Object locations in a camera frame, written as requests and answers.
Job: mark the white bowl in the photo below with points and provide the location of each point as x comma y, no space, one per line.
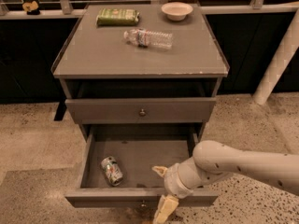
176,11

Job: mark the open grey middle drawer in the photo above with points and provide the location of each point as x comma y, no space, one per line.
136,156

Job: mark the grey drawer cabinet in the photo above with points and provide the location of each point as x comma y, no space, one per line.
99,63

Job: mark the closed grey top drawer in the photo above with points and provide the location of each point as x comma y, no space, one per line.
140,110

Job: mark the green snack bag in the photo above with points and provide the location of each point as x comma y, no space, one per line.
117,16

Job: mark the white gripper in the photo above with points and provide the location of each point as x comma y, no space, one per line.
171,181

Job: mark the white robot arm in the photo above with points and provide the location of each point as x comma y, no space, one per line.
255,144

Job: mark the green silver 7up can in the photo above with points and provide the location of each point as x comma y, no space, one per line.
112,171

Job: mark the clear plastic water bottle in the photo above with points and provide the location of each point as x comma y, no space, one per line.
144,38

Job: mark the grey window ledge rail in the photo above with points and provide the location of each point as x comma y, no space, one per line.
214,10

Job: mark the yellow object on black base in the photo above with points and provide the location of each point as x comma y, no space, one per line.
31,8

